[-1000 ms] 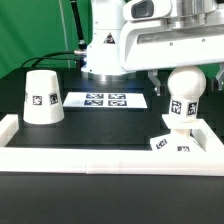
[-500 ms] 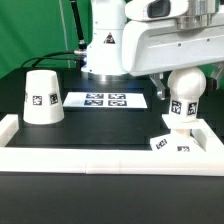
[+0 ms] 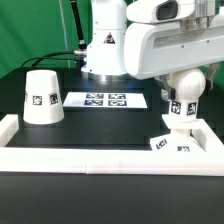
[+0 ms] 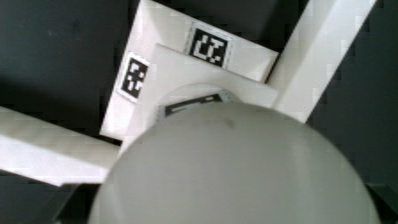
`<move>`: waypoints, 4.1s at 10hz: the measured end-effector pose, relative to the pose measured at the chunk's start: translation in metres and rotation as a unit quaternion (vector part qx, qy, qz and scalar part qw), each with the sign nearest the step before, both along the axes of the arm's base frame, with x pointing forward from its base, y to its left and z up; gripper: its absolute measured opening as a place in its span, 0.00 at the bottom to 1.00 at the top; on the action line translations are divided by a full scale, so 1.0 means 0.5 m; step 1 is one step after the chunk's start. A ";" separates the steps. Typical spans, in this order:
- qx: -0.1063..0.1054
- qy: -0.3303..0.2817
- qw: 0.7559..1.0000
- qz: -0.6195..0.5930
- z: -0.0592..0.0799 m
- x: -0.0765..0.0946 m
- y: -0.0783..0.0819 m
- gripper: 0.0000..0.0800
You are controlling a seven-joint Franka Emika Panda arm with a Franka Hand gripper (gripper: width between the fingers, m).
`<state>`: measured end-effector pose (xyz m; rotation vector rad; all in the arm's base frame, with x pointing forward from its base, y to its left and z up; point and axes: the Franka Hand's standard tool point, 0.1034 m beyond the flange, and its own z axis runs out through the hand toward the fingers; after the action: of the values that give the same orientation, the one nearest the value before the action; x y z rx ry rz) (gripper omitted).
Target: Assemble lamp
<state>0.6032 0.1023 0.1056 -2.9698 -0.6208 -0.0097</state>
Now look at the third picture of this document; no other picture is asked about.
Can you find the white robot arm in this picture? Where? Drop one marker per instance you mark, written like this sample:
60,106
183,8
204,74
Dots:
105,53

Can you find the white U-shaped frame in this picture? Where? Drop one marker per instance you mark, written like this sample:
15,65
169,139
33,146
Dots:
52,160

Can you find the white conical lamp shade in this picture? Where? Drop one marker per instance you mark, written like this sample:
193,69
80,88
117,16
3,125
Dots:
42,103

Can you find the white lamp base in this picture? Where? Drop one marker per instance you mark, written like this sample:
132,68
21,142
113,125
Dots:
179,139

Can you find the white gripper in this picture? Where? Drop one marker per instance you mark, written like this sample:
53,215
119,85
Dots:
168,36

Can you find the white lamp bulb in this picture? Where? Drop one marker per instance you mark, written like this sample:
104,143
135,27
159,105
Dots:
189,86

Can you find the white marker sheet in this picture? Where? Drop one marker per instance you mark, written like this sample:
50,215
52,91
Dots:
105,100

